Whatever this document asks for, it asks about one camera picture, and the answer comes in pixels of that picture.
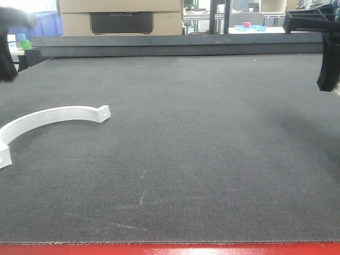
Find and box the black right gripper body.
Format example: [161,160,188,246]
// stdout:
[283,2,339,92]

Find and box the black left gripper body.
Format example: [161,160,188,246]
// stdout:
[0,6,38,83]

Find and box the white curved PVC pipe clamp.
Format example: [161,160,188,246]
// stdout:
[1,105,111,168]

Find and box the green cup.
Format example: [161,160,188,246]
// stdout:
[19,40,31,50]

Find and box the blue storage crate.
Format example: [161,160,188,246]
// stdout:
[8,11,63,40]

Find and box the large cardboard box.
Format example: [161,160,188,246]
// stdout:
[58,1,183,37]

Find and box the blue shallow tray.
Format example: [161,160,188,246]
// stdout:
[234,25,267,32]

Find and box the pink cube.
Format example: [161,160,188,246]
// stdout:
[243,22,251,28]

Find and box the black metal post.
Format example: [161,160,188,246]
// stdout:
[208,0,232,35]

